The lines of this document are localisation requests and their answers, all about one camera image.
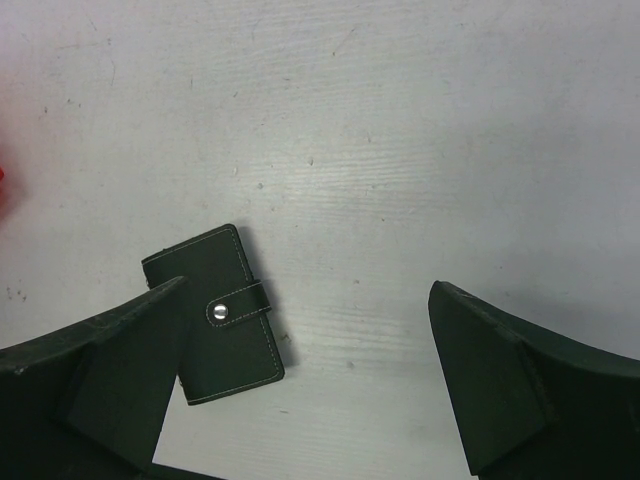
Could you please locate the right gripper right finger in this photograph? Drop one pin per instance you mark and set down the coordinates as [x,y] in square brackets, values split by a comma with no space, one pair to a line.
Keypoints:
[530,403]

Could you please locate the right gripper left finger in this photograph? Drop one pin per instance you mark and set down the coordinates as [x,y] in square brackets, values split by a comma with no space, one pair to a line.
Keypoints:
[88,401]

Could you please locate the black card holder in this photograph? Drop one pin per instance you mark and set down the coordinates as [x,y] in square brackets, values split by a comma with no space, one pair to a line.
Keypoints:
[232,347]

